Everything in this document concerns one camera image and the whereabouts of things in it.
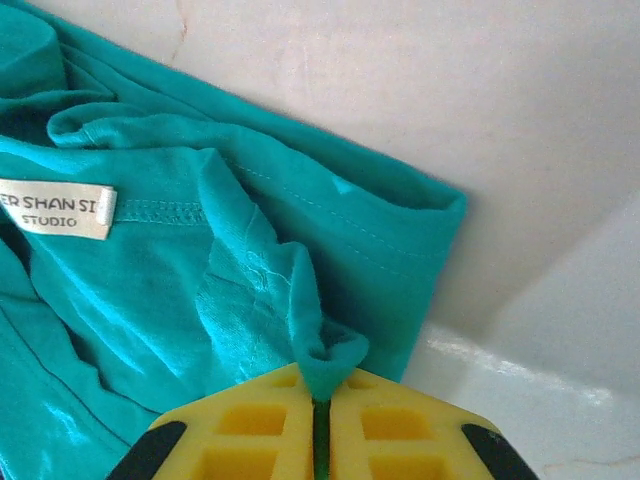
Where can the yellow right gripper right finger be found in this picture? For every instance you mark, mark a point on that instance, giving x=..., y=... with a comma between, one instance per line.
x=400, y=450

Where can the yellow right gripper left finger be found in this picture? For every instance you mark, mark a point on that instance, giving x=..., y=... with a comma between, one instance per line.
x=250, y=450

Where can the teal t-shirt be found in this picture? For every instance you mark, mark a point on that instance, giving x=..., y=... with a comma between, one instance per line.
x=200, y=280

